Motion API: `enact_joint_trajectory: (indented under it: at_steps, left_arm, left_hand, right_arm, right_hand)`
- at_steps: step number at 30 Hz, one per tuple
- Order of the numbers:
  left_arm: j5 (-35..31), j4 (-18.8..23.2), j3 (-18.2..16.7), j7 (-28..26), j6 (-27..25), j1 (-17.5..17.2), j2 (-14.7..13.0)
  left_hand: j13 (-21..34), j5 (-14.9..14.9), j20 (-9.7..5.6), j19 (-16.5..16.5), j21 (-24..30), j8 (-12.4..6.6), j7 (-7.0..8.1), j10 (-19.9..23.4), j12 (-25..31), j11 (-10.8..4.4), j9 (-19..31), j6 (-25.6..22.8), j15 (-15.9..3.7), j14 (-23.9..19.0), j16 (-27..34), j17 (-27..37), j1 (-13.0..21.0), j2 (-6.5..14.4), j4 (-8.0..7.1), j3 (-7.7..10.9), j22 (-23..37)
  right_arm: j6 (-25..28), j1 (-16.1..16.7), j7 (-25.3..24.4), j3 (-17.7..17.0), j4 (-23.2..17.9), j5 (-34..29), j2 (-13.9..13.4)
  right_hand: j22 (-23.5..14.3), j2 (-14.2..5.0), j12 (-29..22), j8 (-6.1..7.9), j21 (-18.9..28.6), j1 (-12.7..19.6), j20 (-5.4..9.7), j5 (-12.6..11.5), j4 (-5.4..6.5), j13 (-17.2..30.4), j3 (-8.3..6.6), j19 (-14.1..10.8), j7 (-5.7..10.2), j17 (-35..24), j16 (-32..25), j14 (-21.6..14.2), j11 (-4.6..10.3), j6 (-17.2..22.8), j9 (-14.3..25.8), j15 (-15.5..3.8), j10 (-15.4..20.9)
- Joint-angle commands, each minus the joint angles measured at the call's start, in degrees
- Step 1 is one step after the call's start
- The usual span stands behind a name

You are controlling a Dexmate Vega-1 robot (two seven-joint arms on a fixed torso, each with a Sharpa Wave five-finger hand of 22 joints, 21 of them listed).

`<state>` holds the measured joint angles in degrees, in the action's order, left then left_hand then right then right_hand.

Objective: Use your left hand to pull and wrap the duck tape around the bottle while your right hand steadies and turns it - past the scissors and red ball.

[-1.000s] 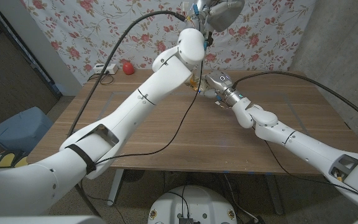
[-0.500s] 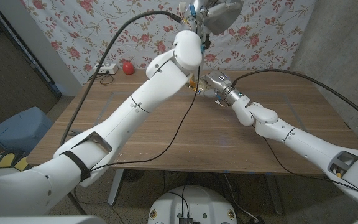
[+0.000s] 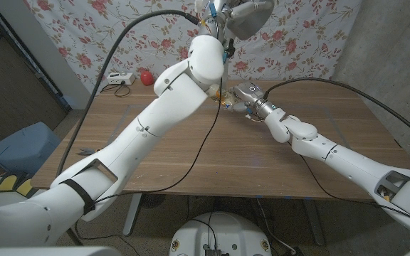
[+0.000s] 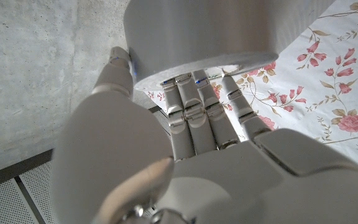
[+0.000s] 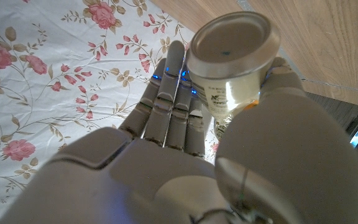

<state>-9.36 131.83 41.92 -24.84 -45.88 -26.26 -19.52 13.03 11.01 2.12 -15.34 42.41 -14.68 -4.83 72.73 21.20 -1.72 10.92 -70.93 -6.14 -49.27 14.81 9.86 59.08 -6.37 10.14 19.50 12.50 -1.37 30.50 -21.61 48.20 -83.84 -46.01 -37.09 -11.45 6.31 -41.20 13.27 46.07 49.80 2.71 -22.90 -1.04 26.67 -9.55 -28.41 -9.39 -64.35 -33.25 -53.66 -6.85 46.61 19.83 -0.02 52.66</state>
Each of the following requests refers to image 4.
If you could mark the grey duct tape roll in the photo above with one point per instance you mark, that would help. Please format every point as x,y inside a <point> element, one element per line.
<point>204,34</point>

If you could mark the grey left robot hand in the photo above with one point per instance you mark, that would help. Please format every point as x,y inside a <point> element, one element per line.
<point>197,174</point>

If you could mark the floral backdrop cloth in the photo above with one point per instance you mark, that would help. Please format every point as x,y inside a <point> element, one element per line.
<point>328,93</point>

